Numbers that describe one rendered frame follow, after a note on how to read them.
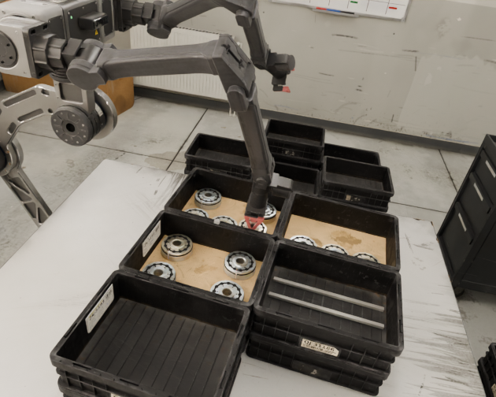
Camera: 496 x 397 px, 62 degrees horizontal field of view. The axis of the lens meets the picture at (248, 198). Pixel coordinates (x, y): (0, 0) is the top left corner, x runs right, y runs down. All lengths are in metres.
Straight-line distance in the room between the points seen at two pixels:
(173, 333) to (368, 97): 3.45
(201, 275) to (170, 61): 0.67
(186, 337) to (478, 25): 3.67
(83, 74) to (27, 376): 0.82
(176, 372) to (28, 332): 0.51
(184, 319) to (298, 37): 3.27
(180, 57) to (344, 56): 3.25
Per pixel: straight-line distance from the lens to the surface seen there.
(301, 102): 4.28
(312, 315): 1.29
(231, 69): 0.93
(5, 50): 1.20
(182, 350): 1.17
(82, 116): 1.46
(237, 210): 1.60
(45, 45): 1.14
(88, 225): 1.75
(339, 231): 1.60
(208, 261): 1.38
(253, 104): 1.01
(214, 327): 1.21
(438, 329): 1.60
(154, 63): 1.01
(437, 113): 4.44
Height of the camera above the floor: 1.80
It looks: 36 degrees down
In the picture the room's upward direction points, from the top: 8 degrees clockwise
